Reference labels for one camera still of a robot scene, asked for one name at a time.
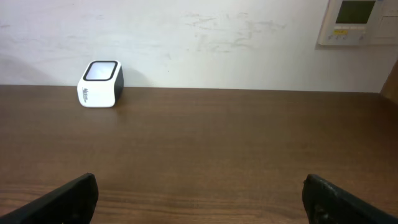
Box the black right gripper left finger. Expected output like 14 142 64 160
1 173 99 224

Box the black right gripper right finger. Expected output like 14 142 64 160
302 174 397 224

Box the white barcode scanner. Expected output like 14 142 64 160
76 60 124 108

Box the white wall control panel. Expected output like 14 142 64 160
317 0 397 46

